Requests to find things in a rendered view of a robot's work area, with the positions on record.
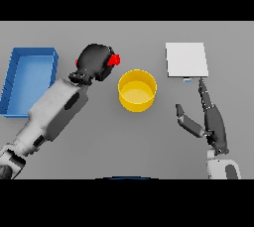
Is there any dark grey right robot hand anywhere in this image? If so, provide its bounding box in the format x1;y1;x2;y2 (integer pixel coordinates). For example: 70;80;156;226
175;77;230;156

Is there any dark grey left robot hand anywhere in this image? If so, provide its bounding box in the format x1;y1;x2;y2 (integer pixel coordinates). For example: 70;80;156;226
67;43;115;86

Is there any red beaker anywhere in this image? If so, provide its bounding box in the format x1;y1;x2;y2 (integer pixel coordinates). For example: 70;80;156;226
74;54;121;68

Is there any yellow bowl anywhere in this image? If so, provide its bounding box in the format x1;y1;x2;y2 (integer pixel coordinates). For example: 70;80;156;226
117;68;158;113

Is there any blue tray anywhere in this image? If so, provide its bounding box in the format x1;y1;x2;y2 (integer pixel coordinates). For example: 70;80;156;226
0;46;60;119

